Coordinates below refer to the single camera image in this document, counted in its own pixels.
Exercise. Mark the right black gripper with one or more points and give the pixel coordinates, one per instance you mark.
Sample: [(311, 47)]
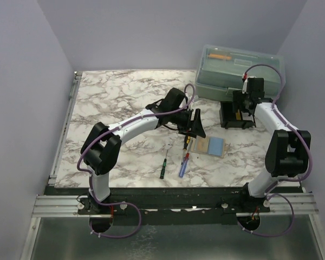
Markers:
[(238, 97)]

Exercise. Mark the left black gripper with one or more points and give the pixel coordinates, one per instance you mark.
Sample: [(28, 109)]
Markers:
[(197, 129)]

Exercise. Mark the gold black credit card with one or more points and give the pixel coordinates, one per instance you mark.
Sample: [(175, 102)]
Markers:
[(238, 115)]

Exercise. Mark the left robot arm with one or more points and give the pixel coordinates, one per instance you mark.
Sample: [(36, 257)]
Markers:
[(100, 151)]

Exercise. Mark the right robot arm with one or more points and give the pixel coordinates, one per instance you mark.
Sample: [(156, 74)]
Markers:
[(288, 157)]

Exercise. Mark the black card stand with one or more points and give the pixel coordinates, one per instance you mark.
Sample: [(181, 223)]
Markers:
[(228, 118)]

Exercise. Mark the black yellow screwdriver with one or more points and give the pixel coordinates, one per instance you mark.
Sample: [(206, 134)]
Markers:
[(186, 142)]

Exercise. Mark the translucent green toolbox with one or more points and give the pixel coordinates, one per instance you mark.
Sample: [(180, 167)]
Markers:
[(216, 79)]

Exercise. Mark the blue red screwdriver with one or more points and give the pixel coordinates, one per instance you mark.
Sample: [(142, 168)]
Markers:
[(185, 160)]

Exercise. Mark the orange tool inside toolbox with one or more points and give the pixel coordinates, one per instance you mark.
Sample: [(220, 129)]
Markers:
[(221, 57)]

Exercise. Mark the small green black screwdriver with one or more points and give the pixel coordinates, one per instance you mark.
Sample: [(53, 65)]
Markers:
[(162, 172)]

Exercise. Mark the black front mounting bar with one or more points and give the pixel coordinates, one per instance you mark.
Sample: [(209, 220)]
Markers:
[(154, 206)]

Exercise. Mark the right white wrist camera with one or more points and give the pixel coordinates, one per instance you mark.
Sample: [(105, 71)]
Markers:
[(245, 83)]

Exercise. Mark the aluminium rail frame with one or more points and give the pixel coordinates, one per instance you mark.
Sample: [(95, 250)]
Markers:
[(111, 96)]

